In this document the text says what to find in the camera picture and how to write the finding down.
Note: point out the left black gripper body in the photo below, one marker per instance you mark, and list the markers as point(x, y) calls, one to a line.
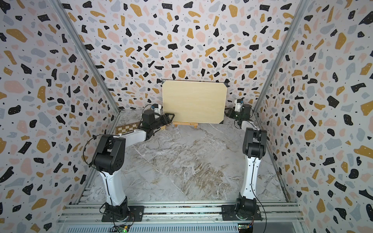
point(160, 122)

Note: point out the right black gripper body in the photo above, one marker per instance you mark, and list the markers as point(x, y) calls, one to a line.
point(236, 115)

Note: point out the wooden tabletop easel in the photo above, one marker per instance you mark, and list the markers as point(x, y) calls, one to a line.
point(195, 125)

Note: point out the light wooden canvas board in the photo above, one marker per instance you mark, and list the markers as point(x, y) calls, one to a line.
point(194, 102)

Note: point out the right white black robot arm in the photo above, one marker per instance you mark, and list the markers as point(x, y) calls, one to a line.
point(254, 149)

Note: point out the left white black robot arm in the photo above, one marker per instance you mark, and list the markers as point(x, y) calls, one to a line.
point(108, 160)

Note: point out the wooden chess board box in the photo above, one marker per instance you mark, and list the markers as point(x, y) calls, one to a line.
point(123, 129)

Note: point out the green circuit board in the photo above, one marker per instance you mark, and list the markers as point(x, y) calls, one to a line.
point(121, 229)

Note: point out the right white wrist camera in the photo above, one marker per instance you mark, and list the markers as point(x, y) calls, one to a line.
point(238, 105)

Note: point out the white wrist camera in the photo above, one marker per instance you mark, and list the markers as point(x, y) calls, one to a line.
point(157, 109)
point(238, 105)

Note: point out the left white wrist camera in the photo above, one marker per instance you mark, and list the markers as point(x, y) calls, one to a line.
point(157, 109)

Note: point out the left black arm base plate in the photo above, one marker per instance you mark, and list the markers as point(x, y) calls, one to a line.
point(132, 213)

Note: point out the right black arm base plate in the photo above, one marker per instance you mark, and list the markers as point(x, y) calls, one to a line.
point(230, 213)

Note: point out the right circuit board with wires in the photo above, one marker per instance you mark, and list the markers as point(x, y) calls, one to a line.
point(245, 228)

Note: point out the right aluminium corner post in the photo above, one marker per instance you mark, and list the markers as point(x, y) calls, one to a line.
point(282, 51)

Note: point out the aluminium corner post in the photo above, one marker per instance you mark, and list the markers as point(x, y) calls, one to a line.
point(282, 51)
point(61, 13)

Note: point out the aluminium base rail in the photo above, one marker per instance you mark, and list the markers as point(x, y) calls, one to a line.
point(183, 217)

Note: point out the left aluminium corner post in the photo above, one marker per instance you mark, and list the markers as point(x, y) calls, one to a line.
point(61, 13)

